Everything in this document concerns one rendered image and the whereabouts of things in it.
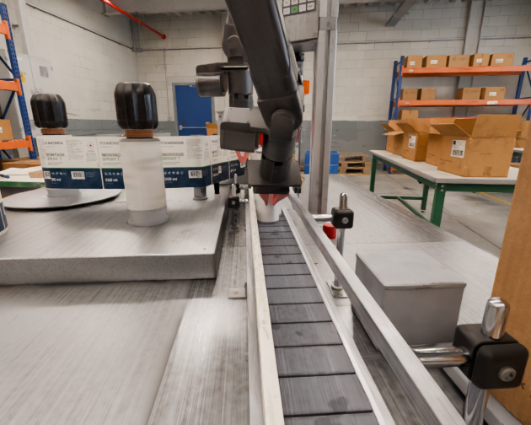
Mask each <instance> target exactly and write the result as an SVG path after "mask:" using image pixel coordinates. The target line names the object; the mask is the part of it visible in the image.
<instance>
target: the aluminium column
mask: <svg viewBox="0 0 531 425"><path fill-rule="evenodd" d="M338 9H339V0H319V18H338ZM336 40H337V30H319V33H318V40H317V44H315V45H314V72H313V94H312V116H311V138H310V160H309V183H308V211H309V213H310V214H327V205H328V190H329V174H330V145H331V130H332V115H333V99H334V84H335V55H336Z"/></svg>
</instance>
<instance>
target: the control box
mask: <svg viewBox="0 0 531 425"><path fill-rule="evenodd" d="M283 18H284V21H285V25H286V28H287V34H288V38H289V40H290V43H291V45H292V48H293V51H294V53H299V52H300V53H302V52H309V51H314V45H315V44H317V40H318V33H319V20H320V18H319V0H316V11H313V12H307V13H300V14H295V15H291V16H287V17H283Z"/></svg>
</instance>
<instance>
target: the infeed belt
mask: <svg viewBox="0 0 531 425"><path fill-rule="evenodd" d="M257 225H258V231H259V238H260V249H261V256H262V262H263V269H264V275H265V287H266V293H267V300H268V306H269V313H270V319H271V331H272V337H273V344H274V350H275V356H276V368H277V375H278V381H279V388H280V394H281V400H282V412H283V419H284V425H379V424H378V420H377V418H376V417H375V415H374V413H373V409H372V408H371V405H370V403H369V401H368V399H367V396H366V394H365V392H364V390H363V388H362V385H361V383H360V381H359V378H358V377H357V375H356V372H355V369H354V368H353V366H352V364H351V360H350V359H349V357H348V355H347V352H346V349H345V348H344V346H343V345H342V341H341V339H340V336H339V334H338V332H337V330H336V328H335V325H334V323H333V322H332V319H331V317H330V314H329V312H328V310H327V308H326V306H325V304H324V300H323V299H322V297H321V295H320V293H319V290H318V288H317V286H316V283H315V281H314V279H313V277H312V275H311V272H310V270H309V269H308V265H307V264H306V261H305V260H304V257H303V254H302V252H301V250H300V248H299V246H298V243H297V241H296V239H295V237H294V235H293V233H292V230H291V228H290V226H289V224H288V221H287V219H286V217H285V214H284V212H283V211H282V215H281V216H279V222H278V223H272V224H263V223H258V222H257Z"/></svg>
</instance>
